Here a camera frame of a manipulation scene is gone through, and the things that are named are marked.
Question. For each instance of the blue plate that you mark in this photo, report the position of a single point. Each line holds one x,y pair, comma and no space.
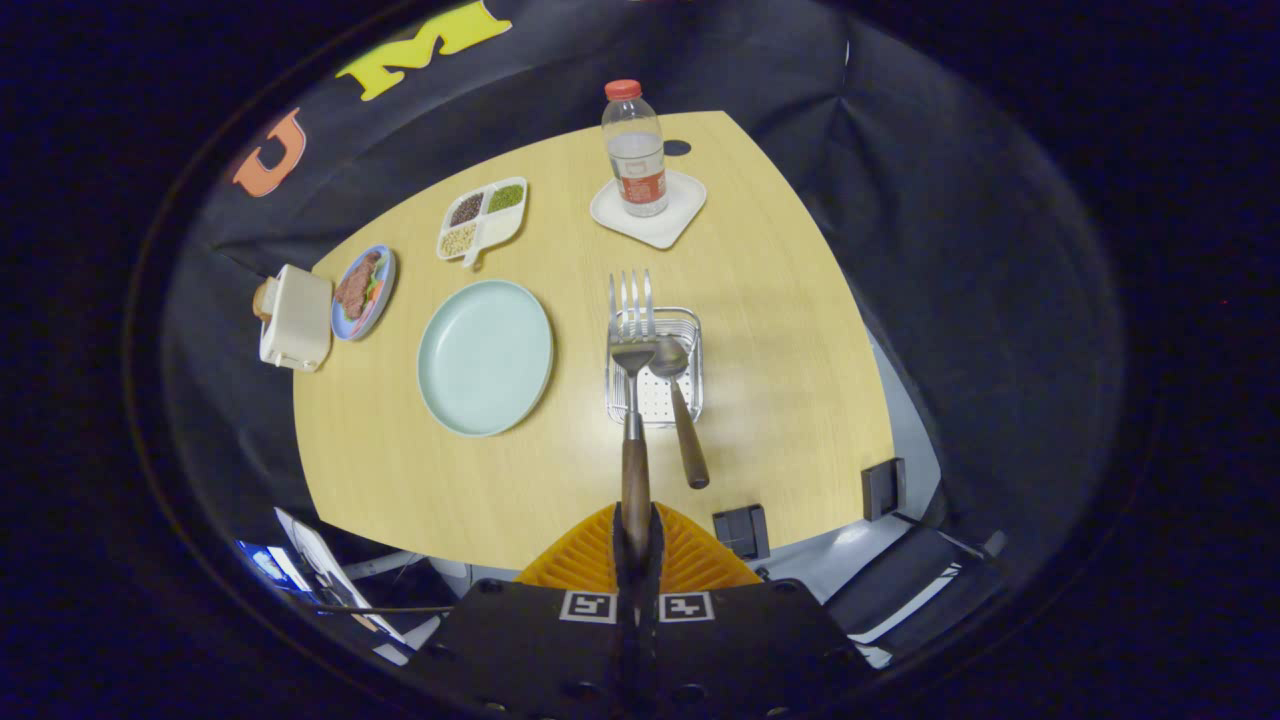
384,300

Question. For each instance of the dark chair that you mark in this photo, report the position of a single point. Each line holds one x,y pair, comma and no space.
900,580

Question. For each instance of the clear water bottle red cap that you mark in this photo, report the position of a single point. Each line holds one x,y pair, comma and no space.
637,160

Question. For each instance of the white divided bean tray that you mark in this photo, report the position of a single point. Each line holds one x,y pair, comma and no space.
495,228

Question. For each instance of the pale green plate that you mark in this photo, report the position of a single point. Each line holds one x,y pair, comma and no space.
485,360

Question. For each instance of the black table clamp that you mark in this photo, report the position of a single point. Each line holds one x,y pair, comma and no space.
884,488
742,532

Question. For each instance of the white square coaster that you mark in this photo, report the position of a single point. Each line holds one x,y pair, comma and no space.
655,230

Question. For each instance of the white paper sheets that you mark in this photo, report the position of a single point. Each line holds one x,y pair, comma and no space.
330,570

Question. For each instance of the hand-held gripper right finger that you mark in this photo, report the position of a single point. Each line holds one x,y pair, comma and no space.
750,650

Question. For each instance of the white toaster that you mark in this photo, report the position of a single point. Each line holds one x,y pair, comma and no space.
298,320

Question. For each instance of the cooked steak piece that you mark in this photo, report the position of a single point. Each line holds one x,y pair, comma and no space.
355,288

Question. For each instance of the blue object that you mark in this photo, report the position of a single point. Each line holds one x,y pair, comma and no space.
265,565

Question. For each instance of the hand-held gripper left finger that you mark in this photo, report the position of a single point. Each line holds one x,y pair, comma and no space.
530,650

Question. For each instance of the toasted bread slice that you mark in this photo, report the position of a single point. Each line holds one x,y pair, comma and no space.
263,300

